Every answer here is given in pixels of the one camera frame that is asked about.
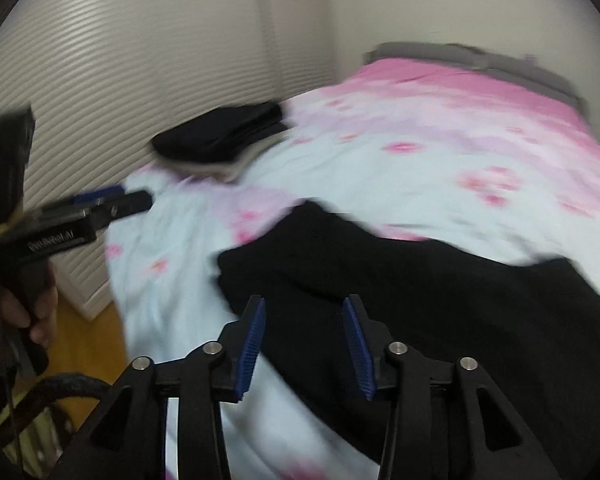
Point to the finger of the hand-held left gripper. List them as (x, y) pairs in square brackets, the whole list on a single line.
[(127, 203), (97, 195)]

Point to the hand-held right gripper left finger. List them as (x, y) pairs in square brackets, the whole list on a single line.
[(250, 355)]

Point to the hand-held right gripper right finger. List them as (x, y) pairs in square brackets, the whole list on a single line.
[(357, 355)]

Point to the black pants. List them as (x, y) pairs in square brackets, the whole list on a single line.
[(430, 310)]

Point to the person's left hand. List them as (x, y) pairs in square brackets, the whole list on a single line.
[(0, 315)]

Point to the folded black garment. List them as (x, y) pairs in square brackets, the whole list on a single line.
[(215, 132)]

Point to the white louvered wardrobe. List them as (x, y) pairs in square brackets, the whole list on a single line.
[(130, 60)]

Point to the pink floral blanket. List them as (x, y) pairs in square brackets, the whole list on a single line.
[(380, 185)]

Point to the grey headboard cushion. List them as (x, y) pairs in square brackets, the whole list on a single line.
[(530, 72), (420, 52)]

